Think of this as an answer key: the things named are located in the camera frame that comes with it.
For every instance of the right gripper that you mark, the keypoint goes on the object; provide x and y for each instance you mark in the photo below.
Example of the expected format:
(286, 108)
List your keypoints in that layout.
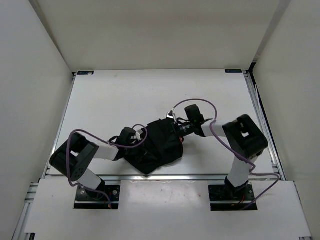
(178, 129)

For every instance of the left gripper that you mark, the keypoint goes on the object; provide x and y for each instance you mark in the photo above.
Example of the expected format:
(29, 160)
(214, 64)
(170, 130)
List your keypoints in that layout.
(141, 155)

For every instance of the black pleated skirt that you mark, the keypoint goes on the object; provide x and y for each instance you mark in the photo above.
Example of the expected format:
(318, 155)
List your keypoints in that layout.
(161, 147)

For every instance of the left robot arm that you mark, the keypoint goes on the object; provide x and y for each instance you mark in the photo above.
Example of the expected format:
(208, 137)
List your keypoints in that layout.
(72, 159)

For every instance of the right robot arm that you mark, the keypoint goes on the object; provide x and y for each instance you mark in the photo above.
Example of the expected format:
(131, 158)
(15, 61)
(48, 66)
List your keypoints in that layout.
(242, 137)

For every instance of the right blue corner label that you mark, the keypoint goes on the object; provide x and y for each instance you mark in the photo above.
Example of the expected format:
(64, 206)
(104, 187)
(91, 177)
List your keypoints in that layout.
(233, 71)

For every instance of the blue corner label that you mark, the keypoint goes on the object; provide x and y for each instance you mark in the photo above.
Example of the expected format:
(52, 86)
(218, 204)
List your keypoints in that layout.
(85, 73)
(233, 71)

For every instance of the left blue corner label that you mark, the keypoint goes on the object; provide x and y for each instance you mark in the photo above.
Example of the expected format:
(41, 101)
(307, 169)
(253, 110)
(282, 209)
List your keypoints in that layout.
(85, 73)

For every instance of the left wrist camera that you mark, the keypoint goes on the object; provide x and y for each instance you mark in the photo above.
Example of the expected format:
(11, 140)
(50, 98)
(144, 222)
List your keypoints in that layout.
(140, 134)

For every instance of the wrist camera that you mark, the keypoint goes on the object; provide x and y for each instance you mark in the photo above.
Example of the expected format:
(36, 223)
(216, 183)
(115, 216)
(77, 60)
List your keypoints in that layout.
(171, 115)
(140, 134)

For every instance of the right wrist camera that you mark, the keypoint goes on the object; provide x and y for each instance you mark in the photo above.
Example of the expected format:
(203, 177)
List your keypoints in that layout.
(171, 115)

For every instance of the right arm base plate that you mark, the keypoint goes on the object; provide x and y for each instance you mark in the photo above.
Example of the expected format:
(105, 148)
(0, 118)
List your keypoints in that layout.
(222, 201)

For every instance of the front aluminium rail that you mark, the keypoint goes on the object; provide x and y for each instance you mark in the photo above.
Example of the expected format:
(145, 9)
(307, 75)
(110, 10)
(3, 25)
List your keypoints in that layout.
(201, 177)

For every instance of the left aluminium rail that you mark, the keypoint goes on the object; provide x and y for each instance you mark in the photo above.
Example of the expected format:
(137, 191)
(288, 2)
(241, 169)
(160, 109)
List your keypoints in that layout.
(19, 232)

